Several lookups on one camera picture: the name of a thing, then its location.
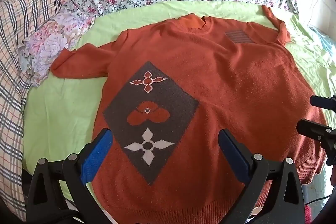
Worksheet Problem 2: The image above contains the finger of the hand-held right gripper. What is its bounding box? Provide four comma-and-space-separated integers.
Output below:
297, 119, 336, 152
310, 94, 336, 110

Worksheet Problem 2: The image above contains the light blue cloth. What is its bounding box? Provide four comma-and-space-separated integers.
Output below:
310, 26, 336, 63

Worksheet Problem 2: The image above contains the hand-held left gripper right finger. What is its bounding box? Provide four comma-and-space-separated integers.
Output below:
218, 129, 306, 224

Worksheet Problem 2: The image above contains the black cable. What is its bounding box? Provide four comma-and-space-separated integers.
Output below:
304, 193, 334, 207

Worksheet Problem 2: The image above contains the light green bed sheet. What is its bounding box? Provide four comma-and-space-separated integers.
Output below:
22, 0, 336, 189

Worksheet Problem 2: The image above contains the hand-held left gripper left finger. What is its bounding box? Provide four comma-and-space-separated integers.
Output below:
26, 128, 114, 224

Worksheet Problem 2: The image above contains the plaid blanket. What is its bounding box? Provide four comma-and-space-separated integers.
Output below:
0, 0, 77, 222

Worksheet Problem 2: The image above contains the orange knitted sweater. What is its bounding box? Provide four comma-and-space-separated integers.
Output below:
51, 5, 328, 220

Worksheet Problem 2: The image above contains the pastel floral pillow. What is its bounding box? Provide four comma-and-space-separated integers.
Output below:
18, 7, 95, 88

